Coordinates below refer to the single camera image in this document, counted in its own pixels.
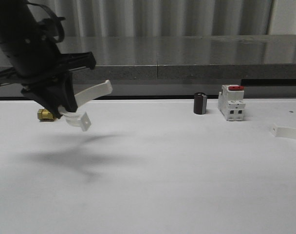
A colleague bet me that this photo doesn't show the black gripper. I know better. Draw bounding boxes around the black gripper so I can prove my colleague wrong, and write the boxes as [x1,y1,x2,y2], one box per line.
[0,39,96,118]

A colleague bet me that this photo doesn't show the dark brown cylindrical capacitor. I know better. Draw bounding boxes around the dark brown cylindrical capacitor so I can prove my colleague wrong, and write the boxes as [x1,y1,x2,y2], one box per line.
[193,92,207,115]

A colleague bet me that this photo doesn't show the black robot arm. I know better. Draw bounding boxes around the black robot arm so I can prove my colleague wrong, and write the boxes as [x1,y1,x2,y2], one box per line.
[0,0,96,118]

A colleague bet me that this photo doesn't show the white circuit breaker red switch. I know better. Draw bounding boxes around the white circuit breaker red switch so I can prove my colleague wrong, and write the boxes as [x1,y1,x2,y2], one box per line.
[218,84,246,121]

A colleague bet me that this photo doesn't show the white half pipe clamp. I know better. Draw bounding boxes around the white half pipe clamp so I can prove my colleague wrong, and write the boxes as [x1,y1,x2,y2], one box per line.
[269,124,296,140]
[58,80,113,132]

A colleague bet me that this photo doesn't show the grey stone counter ledge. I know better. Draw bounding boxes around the grey stone counter ledge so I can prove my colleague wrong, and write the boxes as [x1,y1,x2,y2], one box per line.
[58,35,296,86]

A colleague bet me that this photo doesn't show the brass valve red handwheel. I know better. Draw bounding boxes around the brass valve red handwheel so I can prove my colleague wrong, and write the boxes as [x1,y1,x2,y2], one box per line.
[37,109,56,121]

